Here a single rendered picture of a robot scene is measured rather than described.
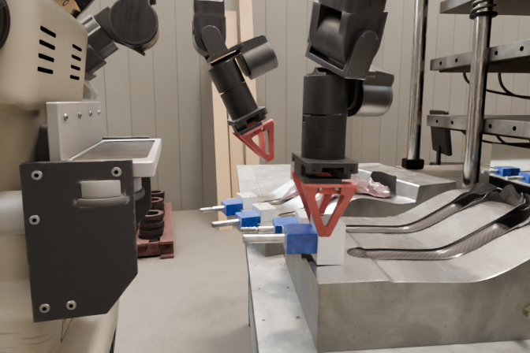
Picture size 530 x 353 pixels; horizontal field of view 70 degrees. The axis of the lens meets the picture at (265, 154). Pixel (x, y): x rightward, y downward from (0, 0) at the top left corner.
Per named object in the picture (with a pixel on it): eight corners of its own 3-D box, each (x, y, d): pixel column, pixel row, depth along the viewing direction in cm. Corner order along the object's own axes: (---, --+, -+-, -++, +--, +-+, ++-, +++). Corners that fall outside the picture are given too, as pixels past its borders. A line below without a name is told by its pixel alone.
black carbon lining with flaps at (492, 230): (352, 274, 51) (354, 206, 50) (322, 233, 67) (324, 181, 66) (587, 264, 54) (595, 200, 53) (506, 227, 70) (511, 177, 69)
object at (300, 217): (240, 251, 61) (240, 219, 60) (240, 240, 66) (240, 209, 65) (321, 249, 62) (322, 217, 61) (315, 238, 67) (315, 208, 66)
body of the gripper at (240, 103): (257, 113, 80) (242, 81, 78) (270, 115, 70) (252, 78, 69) (230, 128, 79) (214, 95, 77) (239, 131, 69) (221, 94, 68)
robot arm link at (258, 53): (194, 38, 75) (196, 30, 66) (245, 14, 76) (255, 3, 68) (222, 93, 77) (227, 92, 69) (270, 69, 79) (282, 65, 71)
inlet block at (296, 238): (243, 265, 48) (244, 224, 47) (241, 250, 53) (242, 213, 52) (343, 265, 49) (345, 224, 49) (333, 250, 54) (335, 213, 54)
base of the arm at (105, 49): (58, 42, 70) (36, 31, 59) (95, 17, 71) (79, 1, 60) (91, 81, 73) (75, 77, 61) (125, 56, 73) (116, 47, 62)
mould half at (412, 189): (265, 257, 74) (265, 202, 72) (226, 219, 98) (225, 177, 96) (453, 224, 93) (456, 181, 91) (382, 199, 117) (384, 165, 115)
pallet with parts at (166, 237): (50, 270, 249) (46, 213, 243) (88, 220, 354) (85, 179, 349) (173, 259, 266) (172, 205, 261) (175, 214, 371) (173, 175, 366)
